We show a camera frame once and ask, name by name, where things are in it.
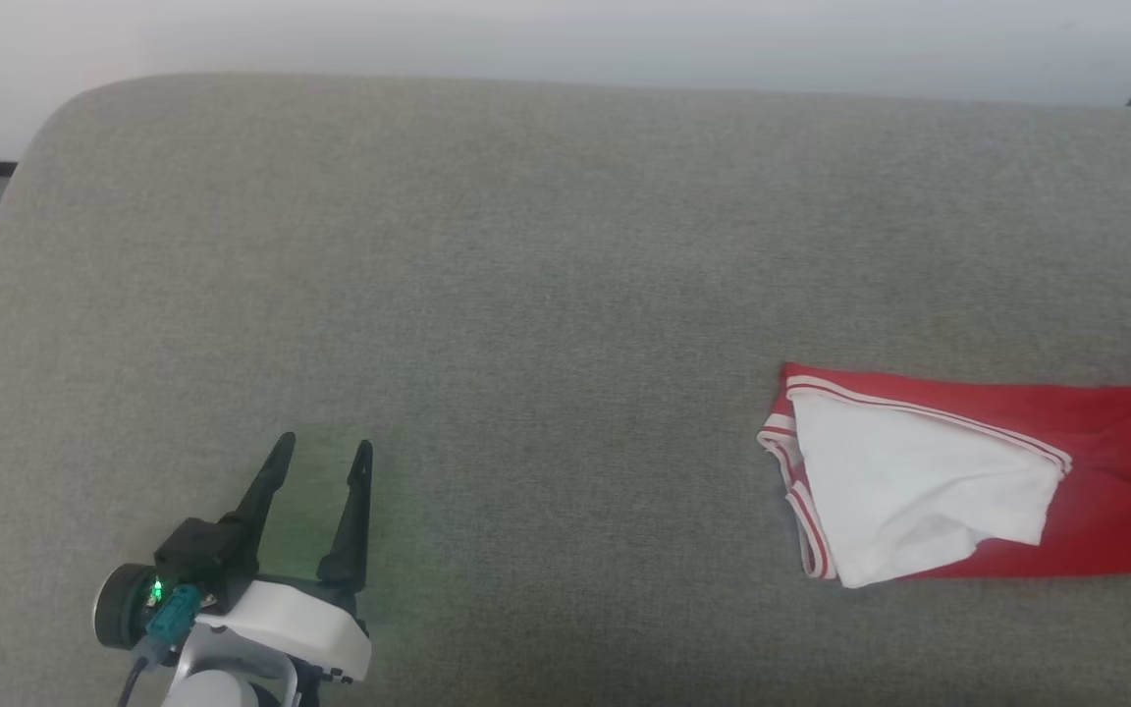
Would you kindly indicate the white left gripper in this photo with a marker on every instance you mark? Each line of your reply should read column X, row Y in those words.
column 300, row 619

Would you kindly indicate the red and white basketball jersey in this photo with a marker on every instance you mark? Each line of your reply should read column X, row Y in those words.
column 919, row 481

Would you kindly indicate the grey fabric sofa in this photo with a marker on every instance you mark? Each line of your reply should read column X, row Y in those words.
column 565, row 295

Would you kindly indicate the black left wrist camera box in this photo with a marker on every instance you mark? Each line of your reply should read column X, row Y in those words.
column 197, row 555

